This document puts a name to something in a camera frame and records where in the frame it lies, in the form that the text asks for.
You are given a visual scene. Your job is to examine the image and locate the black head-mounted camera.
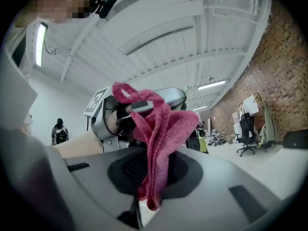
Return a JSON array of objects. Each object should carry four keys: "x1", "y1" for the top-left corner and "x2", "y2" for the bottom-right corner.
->
[{"x1": 94, "y1": 0, "x2": 119, "y2": 19}]

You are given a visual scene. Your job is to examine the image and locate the black office chair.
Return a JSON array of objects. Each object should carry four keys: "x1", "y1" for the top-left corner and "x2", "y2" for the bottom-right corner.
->
[{"x1": 234, "y1": 113, "x2": 258, "y2": 157}]

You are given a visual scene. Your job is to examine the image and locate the black box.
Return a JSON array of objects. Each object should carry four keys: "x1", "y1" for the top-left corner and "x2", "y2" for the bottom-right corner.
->
[{"x1": 282, "y1": 129, "x2": 308, "y2": 150}]

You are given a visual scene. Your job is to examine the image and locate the person's head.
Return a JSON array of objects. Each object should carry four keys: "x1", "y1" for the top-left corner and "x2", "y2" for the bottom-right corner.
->
[{"x1": 28, "y1": 0, "x2": 103, "y2": 24}]

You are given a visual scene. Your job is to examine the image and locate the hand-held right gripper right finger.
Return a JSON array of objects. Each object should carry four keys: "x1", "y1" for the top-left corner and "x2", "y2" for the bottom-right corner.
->
[{"x1": 138, "y1": 148, "x2": 289, "y2": 231}]

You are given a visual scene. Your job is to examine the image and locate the yellow-green chair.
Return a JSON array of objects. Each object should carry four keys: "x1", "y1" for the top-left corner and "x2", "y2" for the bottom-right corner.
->
[{"x1": 187, "y1": 136, "x2": 210, "y2": 154}]

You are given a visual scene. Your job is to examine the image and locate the coat rack with green garment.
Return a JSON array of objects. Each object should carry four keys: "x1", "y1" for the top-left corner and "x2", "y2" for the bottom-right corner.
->
[{"x1": 250, "y1": 92, "x2": 280, "y2": 154}]

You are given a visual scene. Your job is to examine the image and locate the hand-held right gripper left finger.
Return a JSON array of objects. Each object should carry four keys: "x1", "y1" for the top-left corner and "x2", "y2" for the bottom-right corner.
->
[{"x1": 47, "y1": 145, "x2": 150, "y2": 231}]

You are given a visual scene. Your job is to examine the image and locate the stack of white boxes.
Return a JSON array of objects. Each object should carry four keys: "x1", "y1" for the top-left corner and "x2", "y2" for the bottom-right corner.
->
[{"x1": 231, "y1": 94, "x2": 260, "y2": 143}]

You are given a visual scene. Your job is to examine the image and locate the person's white shirt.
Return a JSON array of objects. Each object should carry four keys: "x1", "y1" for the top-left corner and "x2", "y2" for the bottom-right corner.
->
[{"x1": 0, "y1": 20, "x2": 49, "y2": 132}]

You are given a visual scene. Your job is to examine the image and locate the pink cloth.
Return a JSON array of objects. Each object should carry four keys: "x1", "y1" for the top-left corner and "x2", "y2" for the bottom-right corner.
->
[{"x1": 112, "y1": 81, "x2": 200, "y2": 212}]

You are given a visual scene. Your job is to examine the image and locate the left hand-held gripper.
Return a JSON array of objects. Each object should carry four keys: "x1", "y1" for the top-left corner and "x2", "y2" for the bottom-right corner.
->
[{"x1": 83, "y1": 87, "x2": 188, "y2": 154}]

